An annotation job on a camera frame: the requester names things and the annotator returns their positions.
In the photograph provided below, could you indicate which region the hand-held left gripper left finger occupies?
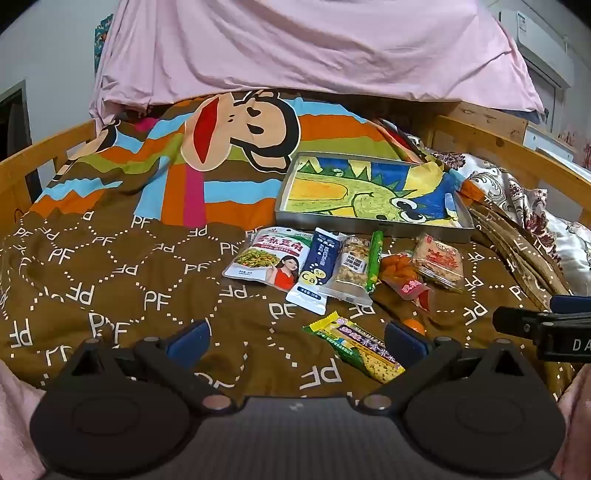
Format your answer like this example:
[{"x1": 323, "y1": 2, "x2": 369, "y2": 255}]
[{"x1": 65, "y1": 320, "x2": 236, "y2": 413}]

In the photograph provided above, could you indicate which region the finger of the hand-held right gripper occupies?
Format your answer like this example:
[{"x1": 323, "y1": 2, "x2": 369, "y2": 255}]
[
  {"x1": 551, "y1": 294, "x2": 591, "y2": 315},
  {"x1": 492, "y1": 305, "x2": 550, "y2": 344}
]

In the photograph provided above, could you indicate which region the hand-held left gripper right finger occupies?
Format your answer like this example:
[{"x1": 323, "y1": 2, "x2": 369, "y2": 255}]
[{"x1": 359, "y1": 322, "x2": 532, "y2": 413}]

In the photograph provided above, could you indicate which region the yellow green bar packet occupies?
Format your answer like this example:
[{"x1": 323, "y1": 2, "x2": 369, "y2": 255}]
[{"x1": 303, "y1": 313, "x2": 406, "y2": 385}]

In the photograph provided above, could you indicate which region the orange dried fruit packet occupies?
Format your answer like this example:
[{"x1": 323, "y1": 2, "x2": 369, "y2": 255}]
[{"x1": 379, "y1": 251, "x2": 435, "y2": 310}]

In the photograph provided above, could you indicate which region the green stick snack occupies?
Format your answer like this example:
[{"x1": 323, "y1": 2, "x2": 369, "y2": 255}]
[{"x1": 366, "y1": 231, "x2": 384, "y2": 295}]

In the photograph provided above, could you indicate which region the rice cracker packet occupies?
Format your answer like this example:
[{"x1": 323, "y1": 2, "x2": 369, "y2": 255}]
[{"x1": 411, "y1": 234, "x2": 465, "y2": 294}]

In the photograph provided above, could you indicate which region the clear nut bar packet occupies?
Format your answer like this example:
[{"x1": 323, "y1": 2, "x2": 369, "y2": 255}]
[{"x1": 318, "y1": 235, "x2": 377, "y2": 305}]

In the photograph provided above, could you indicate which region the green bean snack packet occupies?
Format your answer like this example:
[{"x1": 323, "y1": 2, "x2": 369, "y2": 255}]
[{"x1": 222, "y1": 227, "x2": 311, "y2": 292}]

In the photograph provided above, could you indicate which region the blue white snack packet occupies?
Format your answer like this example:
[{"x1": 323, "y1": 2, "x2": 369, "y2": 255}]
[{"x1": 285, "y1": 228, "x2": 346, "y2": 317}]

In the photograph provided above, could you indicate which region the metal tray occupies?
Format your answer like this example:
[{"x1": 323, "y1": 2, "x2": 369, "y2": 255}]
[{"x1": 274, "y1": 151, "x2": 475, "y2": 243}]

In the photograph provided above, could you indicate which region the brown gold striped fabric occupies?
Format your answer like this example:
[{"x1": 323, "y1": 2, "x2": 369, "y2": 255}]
[{"x1": 466, "y1": 203, "x2": 573, "y2": 310}]

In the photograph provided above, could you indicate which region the monkey print striped blanket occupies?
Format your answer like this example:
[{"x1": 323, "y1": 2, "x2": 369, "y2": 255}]
[{"x1": 0, "y1": 90, "x2": 578, "y2": 402}]

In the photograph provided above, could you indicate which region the floral quilt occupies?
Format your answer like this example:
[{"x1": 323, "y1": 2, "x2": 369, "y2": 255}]
[{"x1": 406, "y1": 134, "x2": 591, "y2": 282}]

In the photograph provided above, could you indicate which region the dinosaur print tray liner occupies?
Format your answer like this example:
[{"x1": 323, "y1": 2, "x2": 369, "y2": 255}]
[{"x1": 288, "y1": 156, "x2": 462, "y2": 227}]

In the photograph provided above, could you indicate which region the white cabinet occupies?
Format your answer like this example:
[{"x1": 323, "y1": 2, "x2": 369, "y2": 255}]
[{"x1": 524, "y1": 122, "x2": 575, "y2": 162}]

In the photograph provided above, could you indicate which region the white air conditioner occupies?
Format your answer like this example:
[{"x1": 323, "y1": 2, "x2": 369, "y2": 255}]
[{"x1": 496, "y1": 9, "x2": 578, "y2": 88}]

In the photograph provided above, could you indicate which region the dark door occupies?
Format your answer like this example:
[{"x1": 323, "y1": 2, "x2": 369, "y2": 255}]
[{"x1": 0, "y1": 80, "x2": 33, "y2": 204}]

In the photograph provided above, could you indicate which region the pink sheet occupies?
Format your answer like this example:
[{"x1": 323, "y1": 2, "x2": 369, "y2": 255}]
[{"x1": 90, "y1": 0, "x2": 546, "y2": 123}]

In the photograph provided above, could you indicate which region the teal wall poster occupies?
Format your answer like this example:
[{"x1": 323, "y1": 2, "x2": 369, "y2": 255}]
[{"x1": 95, "y1": 14, "x2": 114, "y2": 75}]

